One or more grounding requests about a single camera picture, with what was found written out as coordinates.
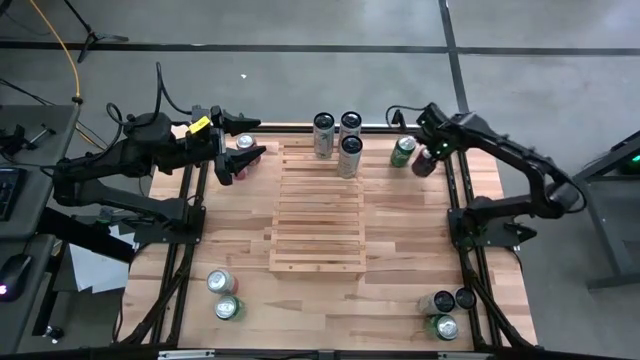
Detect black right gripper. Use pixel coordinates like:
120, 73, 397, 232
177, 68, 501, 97
414, 102, 481, 161

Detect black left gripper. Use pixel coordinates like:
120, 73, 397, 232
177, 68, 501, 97
172, 103, 263, 187

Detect dark red soda can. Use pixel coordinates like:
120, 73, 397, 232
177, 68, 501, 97
411, 146, 437, 179

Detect black clamp tool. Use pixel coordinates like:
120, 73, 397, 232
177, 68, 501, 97
0, 123, 57, 157

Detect white paper sheets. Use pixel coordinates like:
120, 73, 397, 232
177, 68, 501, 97
68, 223, 137, 295

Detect wooden slatted shelf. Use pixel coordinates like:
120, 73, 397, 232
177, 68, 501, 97
268, 137, 368, 275

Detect black computer mouse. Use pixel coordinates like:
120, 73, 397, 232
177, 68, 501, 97
0, 253, 33, 303

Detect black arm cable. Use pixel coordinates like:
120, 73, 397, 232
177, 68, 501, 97
384, 103, 426, 129
104, 62, 195, 132

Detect grey side desk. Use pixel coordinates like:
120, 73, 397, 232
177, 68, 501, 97
0, 103, 82, 354

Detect black support beam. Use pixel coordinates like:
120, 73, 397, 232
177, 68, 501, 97
37, 206, 137, 265

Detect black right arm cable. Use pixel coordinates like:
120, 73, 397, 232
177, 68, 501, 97
384, 103, 426, 129

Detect yellow tag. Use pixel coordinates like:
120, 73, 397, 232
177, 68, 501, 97
187, 115, 212, 135

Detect yellow cable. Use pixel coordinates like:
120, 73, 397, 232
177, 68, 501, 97
27, 0, 84, 104

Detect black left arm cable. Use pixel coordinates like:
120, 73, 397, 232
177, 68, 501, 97
104, 62, 195, 132

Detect dark metal stand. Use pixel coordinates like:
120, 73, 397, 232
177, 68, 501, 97
574, 128, 640, 291

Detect red cola can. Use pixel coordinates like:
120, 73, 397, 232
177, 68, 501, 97
234, 132, 264, 167

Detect green soda can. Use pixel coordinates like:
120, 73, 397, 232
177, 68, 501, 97
425, 313, 460, 343
213, 295, 247, 322
389, 134, 418, 169

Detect black keyboard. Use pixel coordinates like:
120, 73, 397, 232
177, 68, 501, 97
0, 166, 28, 223

